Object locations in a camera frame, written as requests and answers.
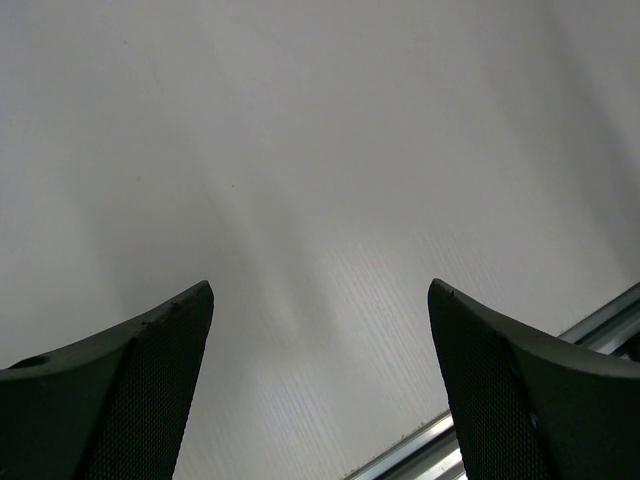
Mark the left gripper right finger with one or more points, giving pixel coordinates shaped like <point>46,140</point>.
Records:
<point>527,405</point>

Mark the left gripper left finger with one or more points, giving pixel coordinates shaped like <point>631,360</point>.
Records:
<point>111,406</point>

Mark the aluminium frame rail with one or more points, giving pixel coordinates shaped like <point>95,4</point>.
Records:
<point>432,451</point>

